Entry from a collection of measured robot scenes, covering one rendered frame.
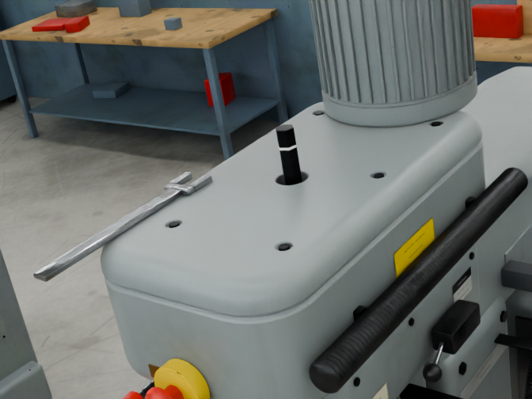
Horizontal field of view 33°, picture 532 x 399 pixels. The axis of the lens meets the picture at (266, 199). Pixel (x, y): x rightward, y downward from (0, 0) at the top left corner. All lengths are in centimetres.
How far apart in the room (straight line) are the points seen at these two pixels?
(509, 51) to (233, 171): 373
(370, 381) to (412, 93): 34
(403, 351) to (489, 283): 26
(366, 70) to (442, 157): 14
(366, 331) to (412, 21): 38
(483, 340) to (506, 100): 45
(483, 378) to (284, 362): 48
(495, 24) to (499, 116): 349
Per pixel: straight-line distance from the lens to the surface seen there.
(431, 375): 105
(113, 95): 727
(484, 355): 127
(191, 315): 87
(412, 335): 106
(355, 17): 108
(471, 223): 105
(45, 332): 467
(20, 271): 536
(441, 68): 111
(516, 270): 128
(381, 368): 101
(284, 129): 98
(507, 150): 134
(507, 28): 492
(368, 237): 91
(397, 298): 92
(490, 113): 148
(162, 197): 100
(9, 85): 860
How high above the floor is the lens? 229
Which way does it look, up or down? 25 degrees down
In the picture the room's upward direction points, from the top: 10 degrees counter-clockwise
